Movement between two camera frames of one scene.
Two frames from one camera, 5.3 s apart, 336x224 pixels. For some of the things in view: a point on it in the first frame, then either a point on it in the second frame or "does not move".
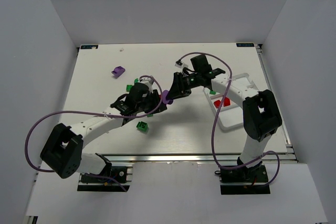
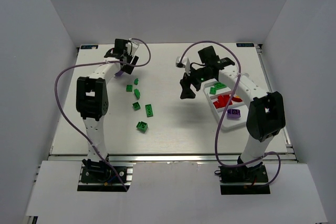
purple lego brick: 118,71 does not move
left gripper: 153,100 → 128,64
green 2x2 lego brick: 128,87 does not move
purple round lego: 164,97 → 233,113
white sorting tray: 231,114 does not move
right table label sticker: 245,45 does not move
